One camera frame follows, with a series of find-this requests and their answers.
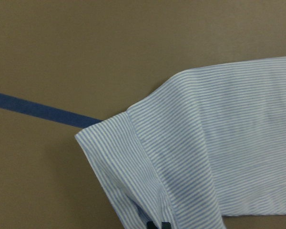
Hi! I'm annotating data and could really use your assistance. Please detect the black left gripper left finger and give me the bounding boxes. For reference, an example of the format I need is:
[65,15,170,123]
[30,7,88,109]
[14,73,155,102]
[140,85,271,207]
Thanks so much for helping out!
[146,221,156,229]

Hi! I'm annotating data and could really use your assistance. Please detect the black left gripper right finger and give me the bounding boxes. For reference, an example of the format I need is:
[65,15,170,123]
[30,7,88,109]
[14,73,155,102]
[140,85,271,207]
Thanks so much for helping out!
[161,222,170,229]

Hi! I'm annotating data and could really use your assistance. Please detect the blue striped button shirt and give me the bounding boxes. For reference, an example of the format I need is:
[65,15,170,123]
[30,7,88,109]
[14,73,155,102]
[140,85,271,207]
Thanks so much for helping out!
[75,57,286,229]

